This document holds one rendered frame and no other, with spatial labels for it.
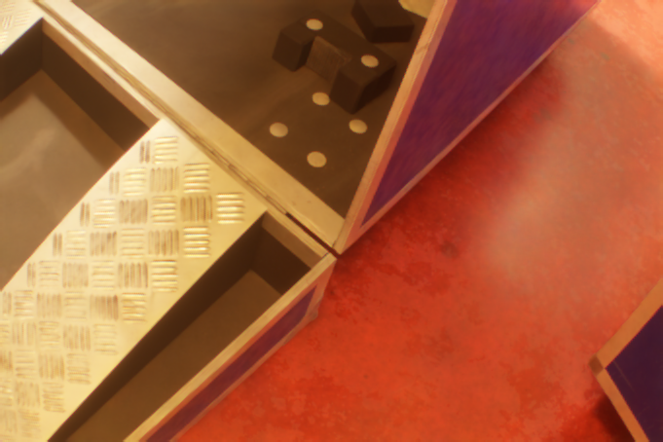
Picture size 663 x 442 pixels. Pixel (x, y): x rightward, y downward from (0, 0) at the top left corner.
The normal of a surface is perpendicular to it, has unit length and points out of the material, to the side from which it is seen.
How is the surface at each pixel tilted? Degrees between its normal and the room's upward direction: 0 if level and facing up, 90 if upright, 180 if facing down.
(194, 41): 0
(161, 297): 12
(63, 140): 1
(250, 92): 0
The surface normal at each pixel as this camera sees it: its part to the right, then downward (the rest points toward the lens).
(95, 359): 0.09, -0.42
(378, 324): 0.22, -0.55
